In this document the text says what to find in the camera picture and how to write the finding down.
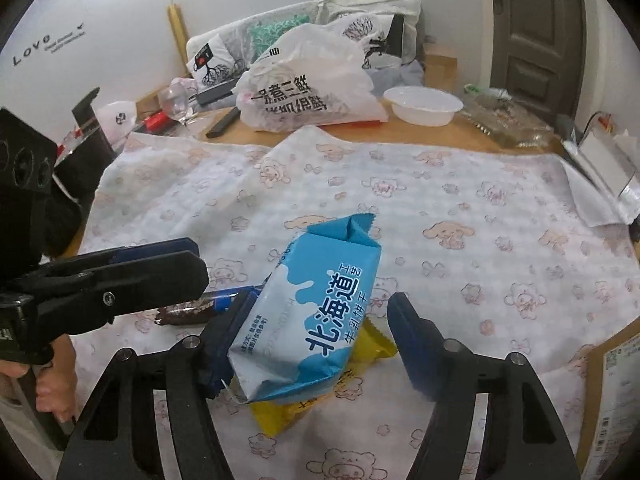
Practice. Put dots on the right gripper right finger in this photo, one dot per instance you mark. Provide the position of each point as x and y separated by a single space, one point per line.
523 437

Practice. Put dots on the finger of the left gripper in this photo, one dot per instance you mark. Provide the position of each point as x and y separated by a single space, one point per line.
164 248
78 295

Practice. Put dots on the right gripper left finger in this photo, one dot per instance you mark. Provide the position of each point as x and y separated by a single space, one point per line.
115 436

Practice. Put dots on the brown chocolate wafer bar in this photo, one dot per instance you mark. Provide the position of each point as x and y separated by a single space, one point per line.
200 311

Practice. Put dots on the yellow snack packet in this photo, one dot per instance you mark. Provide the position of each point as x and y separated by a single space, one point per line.
273 417

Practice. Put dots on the blue milk biscuit packet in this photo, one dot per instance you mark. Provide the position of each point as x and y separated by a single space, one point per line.
299 334

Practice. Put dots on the person's left hand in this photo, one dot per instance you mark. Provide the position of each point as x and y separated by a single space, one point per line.
55 386

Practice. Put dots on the open cardboard box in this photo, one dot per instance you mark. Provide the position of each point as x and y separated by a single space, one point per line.
609 441

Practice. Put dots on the clear wine glass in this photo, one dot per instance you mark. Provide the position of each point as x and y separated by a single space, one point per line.
175 101

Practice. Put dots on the black remote control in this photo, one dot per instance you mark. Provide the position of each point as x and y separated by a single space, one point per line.
223 124

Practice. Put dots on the cartoon print table cloth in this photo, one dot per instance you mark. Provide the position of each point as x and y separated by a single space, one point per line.
505 253

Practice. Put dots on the teal patterned pillow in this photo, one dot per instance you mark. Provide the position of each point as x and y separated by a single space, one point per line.
263 36

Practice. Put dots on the white printed plastic bag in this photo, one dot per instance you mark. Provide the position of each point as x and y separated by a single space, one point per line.
310 76

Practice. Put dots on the white book on foil bag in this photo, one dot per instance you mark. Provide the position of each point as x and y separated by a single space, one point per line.
604 177

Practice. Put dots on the white plastic bowl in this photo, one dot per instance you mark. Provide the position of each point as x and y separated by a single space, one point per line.
422 106

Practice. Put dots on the tree print white pillow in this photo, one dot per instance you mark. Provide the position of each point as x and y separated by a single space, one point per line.
387 30

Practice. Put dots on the small brown cardboard box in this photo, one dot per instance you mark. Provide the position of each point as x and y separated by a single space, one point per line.
440 67

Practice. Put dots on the dark wooden door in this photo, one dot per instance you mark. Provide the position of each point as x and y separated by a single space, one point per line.
538 54

